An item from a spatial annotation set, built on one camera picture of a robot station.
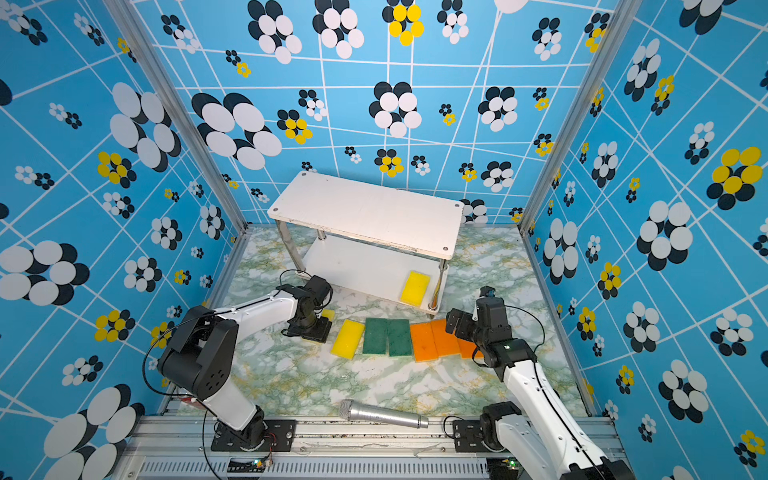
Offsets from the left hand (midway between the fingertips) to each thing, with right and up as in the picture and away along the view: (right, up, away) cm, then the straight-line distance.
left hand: (318, 334), depth 92 cm
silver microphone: (+13, -14, -17) cm, 26 cm away
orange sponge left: (+32, -1, -4) cm, 33 cm away
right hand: (+44, +7, -8) cm, 45 cm away
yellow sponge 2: (+9, -1, -1) cm, 10 cm away
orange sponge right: (+41, +2, -20) cm, 46 cm away
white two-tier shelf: (+17, +29, -20) cm, 39 cm away
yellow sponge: (+30, +14, +2) cm, 33 cm away
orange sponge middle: (+39, -1, -5) cm, 39 cm away
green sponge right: (+25, 0, -3) cm, 25 cm away
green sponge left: (+18, 0, -2) cm, 18 cm away
